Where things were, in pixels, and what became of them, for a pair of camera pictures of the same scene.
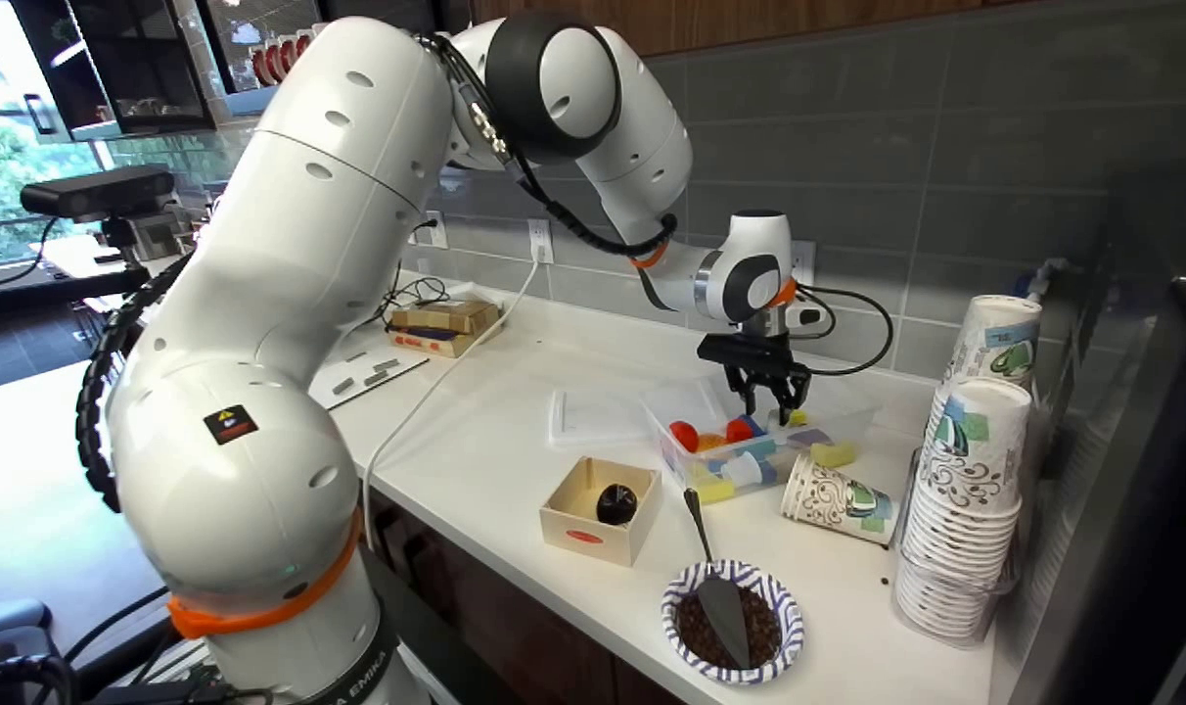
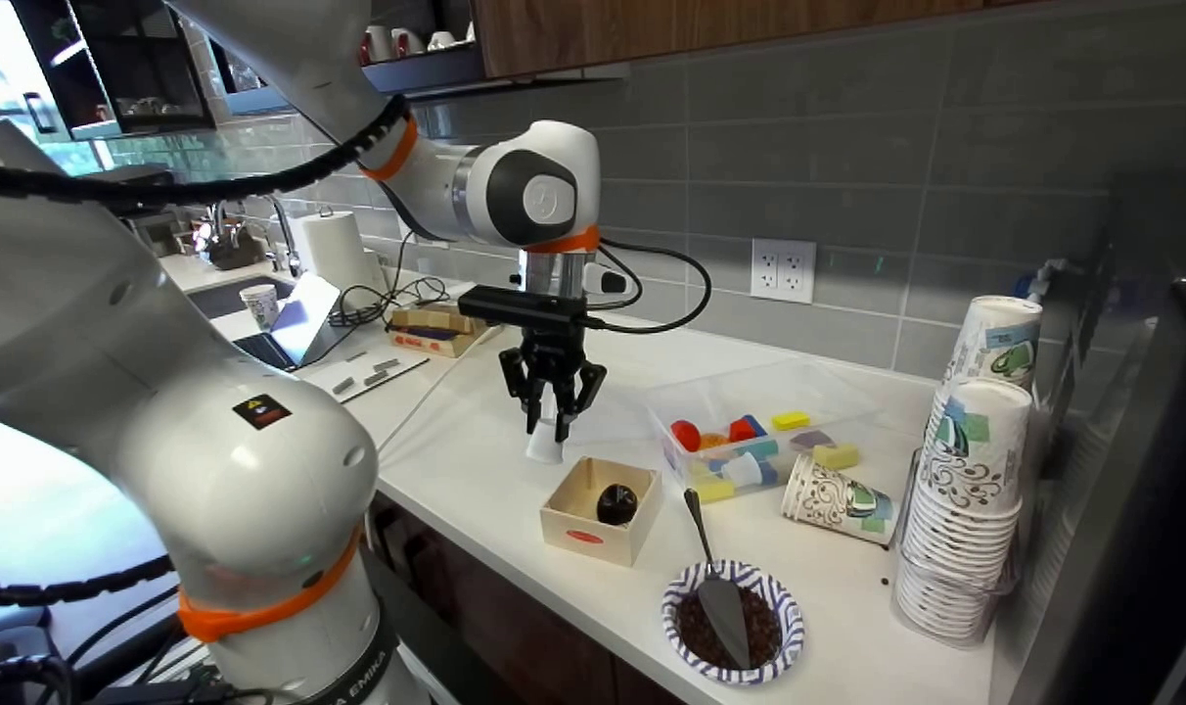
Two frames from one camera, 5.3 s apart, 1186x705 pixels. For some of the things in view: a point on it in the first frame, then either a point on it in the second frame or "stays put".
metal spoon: [719, 594] stays put
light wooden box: [574, 521] stays put
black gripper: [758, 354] → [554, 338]
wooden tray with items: [449, 326] stays put
